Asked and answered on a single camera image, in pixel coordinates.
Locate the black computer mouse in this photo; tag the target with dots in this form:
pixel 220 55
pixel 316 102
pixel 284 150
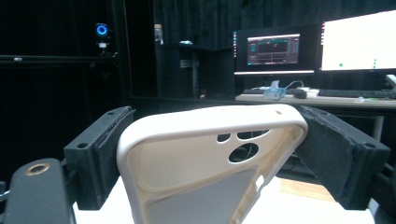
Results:
pixel 300 94

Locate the dark screen computer monitor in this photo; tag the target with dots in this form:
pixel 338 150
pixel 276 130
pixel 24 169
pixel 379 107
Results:
pixel 274 49

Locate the wooden desk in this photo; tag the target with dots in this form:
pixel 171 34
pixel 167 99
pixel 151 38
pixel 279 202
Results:
pixel 336 101

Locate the tissue box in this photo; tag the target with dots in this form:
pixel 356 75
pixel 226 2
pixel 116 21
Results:
pixel 274 92

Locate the bright screen computer monitor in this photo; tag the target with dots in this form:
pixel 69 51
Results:
pixel 358 40

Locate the cream printed phone case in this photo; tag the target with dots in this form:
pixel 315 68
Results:
pixel 186 155

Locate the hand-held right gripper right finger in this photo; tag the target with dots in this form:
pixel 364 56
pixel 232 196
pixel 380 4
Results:
pixel 339 155

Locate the clear bottle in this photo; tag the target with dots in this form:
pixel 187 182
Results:
pixel 158 34

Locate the black keyboard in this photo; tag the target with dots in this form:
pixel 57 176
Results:
pixel 355 93

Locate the black metal stand bar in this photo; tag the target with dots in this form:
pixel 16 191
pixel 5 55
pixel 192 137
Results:
pixel 62 59

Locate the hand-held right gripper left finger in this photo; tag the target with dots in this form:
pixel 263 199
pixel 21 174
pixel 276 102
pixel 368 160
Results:
pixel 90 161

